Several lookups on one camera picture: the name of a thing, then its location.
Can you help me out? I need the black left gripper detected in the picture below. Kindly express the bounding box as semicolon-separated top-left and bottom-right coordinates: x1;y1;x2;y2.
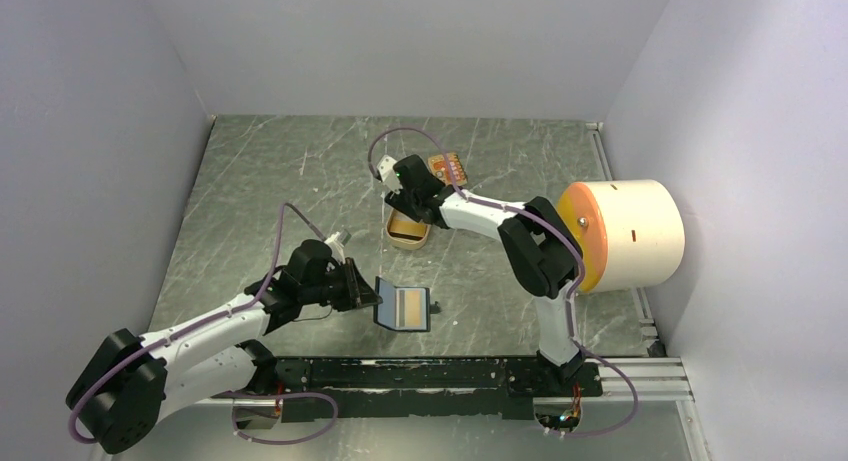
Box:
301;256;382;311

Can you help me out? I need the black card holder wallet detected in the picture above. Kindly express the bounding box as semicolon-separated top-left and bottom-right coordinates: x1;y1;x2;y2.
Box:
373;277;442;333

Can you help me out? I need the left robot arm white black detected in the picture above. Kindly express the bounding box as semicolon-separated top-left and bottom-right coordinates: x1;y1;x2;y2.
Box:
66;239;382;454

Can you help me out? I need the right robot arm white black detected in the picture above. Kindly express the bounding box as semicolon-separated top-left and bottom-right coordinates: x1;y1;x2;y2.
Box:
375;155;586;395

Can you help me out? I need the orange patterned card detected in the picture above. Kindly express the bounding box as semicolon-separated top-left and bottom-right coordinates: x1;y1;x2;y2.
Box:
427;152;468;187

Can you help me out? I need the beige oval tray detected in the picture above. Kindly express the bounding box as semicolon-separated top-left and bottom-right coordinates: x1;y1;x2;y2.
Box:
385;209;430;251

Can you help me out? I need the cream cylinder orange face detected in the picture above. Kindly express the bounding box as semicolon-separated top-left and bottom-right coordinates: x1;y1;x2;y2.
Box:
556;180;685;293

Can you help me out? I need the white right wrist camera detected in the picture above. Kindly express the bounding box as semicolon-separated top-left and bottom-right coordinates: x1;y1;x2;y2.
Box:
377;155;402;193

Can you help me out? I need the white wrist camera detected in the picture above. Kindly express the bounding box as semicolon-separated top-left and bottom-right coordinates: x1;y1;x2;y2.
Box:
377;155;402;193
324;230;351;263

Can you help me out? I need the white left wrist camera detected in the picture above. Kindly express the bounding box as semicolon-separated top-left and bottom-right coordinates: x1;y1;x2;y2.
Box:
324;230;351;263

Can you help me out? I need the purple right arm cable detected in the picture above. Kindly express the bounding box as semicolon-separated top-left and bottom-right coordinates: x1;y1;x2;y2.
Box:
367;127;588;353

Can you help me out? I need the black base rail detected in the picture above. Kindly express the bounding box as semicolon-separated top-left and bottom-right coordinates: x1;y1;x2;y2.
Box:
238;355;603;422

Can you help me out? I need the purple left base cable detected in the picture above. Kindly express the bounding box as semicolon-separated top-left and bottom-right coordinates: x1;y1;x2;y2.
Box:
218;390;339;446

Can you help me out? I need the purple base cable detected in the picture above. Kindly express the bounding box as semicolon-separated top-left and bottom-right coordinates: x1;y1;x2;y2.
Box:
543;350;641;441
218;390;339;446

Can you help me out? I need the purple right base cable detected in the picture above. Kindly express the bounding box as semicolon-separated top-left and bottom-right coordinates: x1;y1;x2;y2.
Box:
543;350;641;441

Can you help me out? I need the aluminium frame extrusion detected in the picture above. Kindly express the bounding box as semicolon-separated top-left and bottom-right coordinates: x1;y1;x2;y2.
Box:
163;356;690;412

